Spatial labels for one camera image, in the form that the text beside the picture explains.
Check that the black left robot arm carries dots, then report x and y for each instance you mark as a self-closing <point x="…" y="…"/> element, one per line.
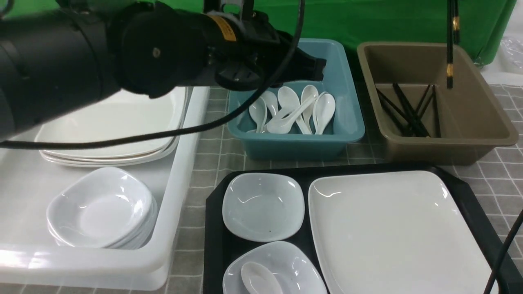
<point x="56" y="62"/>

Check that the teal plastic bin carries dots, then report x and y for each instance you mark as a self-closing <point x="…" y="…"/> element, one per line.
<point x="346" y="126"/>

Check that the green cloth backdrop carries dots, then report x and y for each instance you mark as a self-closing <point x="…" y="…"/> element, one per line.
<point x="352" y="22"/>

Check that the black chopstick gold band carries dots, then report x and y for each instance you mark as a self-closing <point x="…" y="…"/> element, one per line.
<point x="450" y="44"/>

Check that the top stacked white plate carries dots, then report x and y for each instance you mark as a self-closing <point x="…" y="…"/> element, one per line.
<point x="124" y="114"/>

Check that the large white rice plate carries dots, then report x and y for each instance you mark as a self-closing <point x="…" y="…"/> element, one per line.
<point x="400" y="232"/>

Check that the stack of white plates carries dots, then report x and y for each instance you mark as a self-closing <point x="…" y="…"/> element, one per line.
<point x="120" y="155"/>

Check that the clear plastic bag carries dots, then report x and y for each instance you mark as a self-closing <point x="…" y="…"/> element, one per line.
<point x="511" y="54"/>

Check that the grey checked tablecloth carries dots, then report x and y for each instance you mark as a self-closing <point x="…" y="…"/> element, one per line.
<point x="496" y="179"/>

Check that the stack of white bowls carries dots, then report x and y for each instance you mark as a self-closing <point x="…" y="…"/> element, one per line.
<point x="107" y="209"/>

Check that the black serving tray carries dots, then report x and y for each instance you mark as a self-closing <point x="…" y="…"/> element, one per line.
<point x="222" y="248"/>

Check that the brown plastic bin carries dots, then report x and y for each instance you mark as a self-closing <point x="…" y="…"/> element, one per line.
<point x="472" y="121"/>

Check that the black chopsticks in bin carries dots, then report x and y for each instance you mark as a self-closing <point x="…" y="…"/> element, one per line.
<point x="408" y="119"/>

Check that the small grey bowl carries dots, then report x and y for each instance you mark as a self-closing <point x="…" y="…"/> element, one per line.
<point x="263" y="207"/>
<point x="292" y="268"/>

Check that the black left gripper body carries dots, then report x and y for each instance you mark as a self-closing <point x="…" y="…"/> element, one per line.
<point x="258" y="55"/>

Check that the large white plastic bin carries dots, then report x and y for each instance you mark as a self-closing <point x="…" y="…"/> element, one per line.
<point x="30" y="255"/>

